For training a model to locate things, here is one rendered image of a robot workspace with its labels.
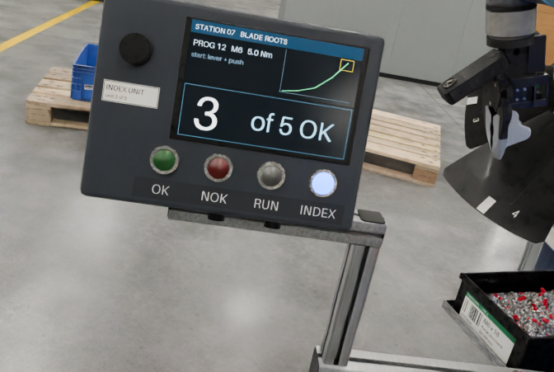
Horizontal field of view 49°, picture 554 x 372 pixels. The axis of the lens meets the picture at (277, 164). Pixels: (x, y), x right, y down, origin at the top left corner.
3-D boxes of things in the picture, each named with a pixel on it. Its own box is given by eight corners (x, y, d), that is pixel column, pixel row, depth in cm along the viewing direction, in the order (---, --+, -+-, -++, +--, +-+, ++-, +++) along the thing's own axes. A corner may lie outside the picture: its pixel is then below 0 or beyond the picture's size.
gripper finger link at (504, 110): (511, 141, 99) (513, 90, 96) (502, 143, 99) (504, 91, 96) (500, 131, 104) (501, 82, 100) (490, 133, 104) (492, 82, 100)
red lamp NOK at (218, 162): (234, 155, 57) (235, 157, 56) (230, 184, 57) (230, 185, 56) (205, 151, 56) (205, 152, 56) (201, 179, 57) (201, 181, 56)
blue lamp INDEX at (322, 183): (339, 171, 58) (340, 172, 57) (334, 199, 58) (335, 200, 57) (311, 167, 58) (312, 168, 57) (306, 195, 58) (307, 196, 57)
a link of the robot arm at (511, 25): (496, 15, 92) (476, 7, 99) (495, 44, 94) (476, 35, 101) (546, 8, 92) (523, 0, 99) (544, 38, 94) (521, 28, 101)
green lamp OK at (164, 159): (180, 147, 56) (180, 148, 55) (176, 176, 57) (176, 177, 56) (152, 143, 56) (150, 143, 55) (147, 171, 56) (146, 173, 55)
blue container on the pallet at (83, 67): (143, 82, 426) (147, 51, 418) (138, 108, 371) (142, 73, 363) (83, 74, 418) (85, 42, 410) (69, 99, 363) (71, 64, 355)
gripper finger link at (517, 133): (532, 162, 103) (535, 110, 99) (498, 167, 103) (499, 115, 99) (524, 155, 105) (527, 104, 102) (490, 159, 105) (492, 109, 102)
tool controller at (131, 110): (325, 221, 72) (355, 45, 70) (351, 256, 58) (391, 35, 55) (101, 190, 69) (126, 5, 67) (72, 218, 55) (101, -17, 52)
